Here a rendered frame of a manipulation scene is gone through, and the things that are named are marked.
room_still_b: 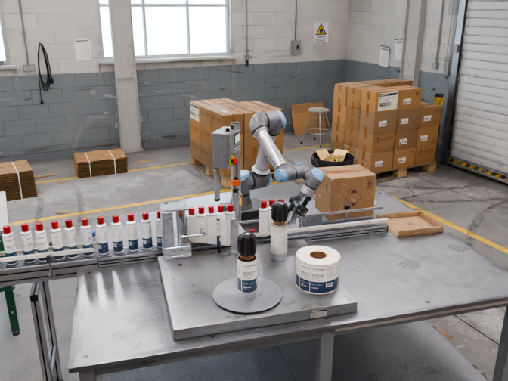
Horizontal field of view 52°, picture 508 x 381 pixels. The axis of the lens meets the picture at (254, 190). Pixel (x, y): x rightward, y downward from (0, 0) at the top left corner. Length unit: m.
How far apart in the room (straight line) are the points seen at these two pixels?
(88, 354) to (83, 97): 6.10
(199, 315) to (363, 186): 1.47
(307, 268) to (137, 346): 0.79
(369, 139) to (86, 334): 4.84
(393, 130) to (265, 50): 3.03
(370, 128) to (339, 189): 3.33
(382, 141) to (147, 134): 3.65
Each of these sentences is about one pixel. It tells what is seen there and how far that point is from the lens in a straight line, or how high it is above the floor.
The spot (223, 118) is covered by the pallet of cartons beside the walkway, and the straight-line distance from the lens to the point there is 6.15.
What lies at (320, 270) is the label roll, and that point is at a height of 1.00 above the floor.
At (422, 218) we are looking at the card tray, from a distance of 3.46.
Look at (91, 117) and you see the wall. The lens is 8.07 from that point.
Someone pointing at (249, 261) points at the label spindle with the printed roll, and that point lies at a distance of 2.25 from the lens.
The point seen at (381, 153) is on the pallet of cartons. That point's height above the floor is 0.39.
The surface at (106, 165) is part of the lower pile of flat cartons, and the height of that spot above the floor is 0.13.
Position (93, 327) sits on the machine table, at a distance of 2.35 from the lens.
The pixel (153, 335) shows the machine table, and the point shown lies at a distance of 2.25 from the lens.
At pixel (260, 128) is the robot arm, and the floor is 1.43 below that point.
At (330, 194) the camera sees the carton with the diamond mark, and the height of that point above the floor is 1.02.
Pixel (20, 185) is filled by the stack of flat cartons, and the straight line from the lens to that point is 6.52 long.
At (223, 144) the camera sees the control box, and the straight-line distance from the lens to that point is 2.72.
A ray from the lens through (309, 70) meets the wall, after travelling 9.27.
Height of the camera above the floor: 2.10
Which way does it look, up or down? 19 degrees down
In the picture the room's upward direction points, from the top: straight up
